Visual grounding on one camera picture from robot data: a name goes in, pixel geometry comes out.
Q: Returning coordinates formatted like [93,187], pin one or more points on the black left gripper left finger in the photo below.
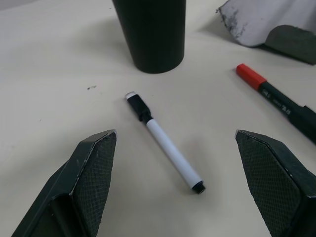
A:
[81,187]

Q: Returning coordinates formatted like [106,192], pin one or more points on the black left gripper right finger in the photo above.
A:
[276,182]

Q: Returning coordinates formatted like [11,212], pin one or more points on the black marker with red cap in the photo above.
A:
[279,98]

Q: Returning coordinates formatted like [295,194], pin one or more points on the white marker with black cap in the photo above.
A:
[168,145]

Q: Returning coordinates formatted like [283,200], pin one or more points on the white whiteboard eraser black felt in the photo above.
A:
[269,24]

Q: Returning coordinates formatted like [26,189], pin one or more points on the black cylindrical pen holder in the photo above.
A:
[151,34]

